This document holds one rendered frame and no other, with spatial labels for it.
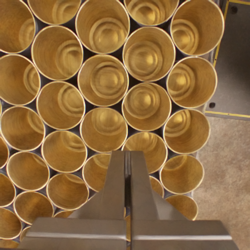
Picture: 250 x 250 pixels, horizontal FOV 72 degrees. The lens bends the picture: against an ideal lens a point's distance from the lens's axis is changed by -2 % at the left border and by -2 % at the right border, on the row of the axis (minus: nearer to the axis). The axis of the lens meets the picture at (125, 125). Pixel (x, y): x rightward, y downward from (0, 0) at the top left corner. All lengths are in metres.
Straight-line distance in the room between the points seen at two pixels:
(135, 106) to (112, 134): 0.07
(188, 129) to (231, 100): 0.99
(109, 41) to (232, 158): 1.70
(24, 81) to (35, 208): 0.24
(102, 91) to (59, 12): 0.14
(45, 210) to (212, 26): 0.42
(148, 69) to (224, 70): 0.98
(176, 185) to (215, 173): 1.57
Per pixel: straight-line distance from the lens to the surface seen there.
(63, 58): 0.34
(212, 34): 0.30
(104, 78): 0.32
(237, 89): 1.32
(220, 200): 2.10
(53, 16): 0.35
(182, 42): 0.34
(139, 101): 0.32
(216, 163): 1.84
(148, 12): 0.34
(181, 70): 0.33
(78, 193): 0.36
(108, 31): 0.33
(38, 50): 0.29
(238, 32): 1.32
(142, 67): 0.32
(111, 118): 0.33
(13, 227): 0.44
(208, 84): 0.29
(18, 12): 0.34
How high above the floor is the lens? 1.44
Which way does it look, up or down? 73 degrees down
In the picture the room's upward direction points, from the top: 179 degrees counter-clockwise
